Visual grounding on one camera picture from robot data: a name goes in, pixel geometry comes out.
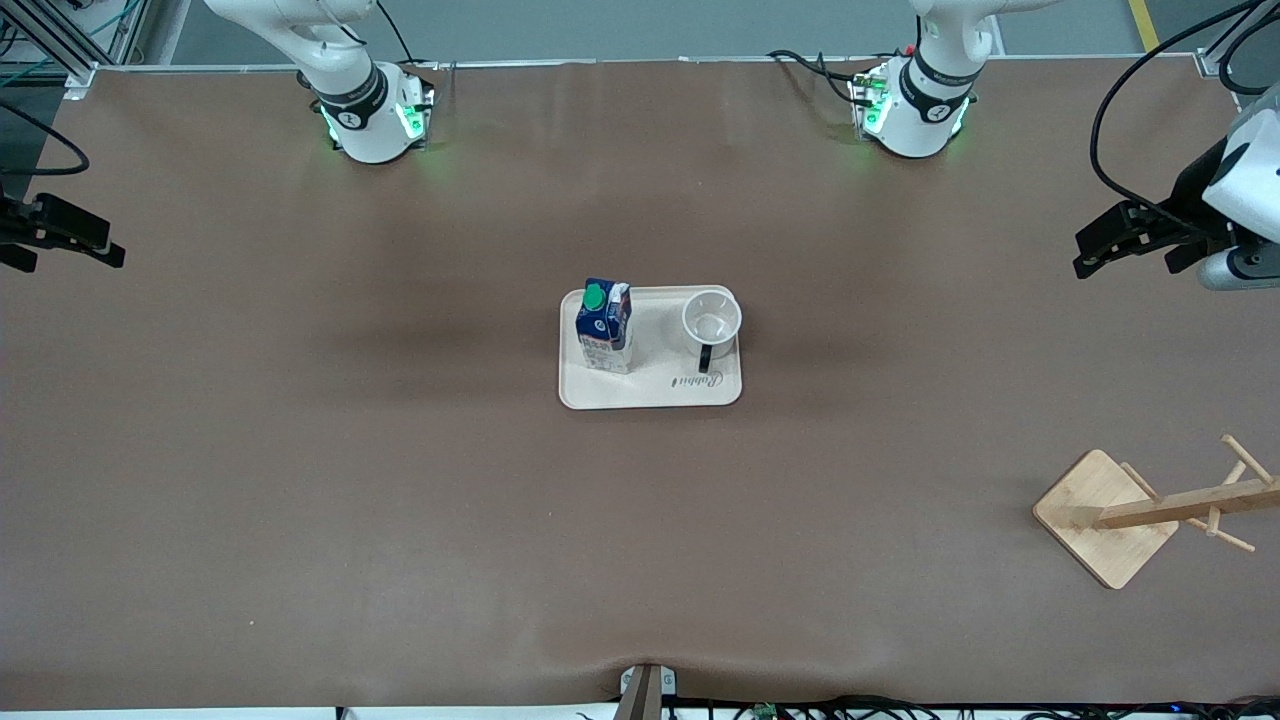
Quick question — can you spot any black base cable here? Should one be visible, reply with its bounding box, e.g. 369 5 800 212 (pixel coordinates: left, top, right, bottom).
768 50 866 104
372 0 443 73

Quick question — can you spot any cream tray with rabbit print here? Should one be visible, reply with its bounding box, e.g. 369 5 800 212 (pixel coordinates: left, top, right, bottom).
558 285 743 411

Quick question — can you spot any white smiley cup black handle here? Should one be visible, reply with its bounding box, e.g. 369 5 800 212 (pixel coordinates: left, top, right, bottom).
681 288 743 373

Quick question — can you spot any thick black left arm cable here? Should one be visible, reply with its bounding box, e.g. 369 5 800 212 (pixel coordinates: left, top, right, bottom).
1090 0 1280 226

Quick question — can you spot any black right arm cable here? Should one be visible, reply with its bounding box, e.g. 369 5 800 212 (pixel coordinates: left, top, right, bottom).
0 100 91 179

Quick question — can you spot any thin black cable loop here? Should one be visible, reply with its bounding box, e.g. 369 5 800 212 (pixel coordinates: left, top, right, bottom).
1215 5 1280 98

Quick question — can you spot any aluminium frame post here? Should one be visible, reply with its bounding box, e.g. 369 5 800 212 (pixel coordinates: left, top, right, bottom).
0 0 151 99
1195 0 1280 79

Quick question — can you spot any wooden cup rack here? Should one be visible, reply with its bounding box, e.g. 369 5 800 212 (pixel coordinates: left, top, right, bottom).
1032 434 1280 591

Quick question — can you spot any blue white milk carton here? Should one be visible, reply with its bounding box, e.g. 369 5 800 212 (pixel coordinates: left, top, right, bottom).
575 277 635 375

